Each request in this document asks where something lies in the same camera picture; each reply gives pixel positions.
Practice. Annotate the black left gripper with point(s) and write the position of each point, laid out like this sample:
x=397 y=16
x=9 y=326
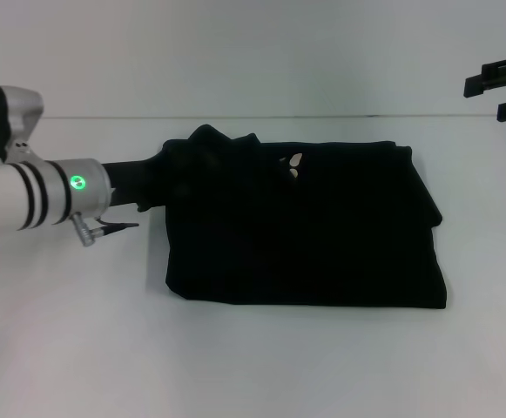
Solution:
x=132 y=183

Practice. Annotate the black shirt with FREE print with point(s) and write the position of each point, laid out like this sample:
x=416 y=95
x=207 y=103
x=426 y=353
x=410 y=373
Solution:
x=300 y=226

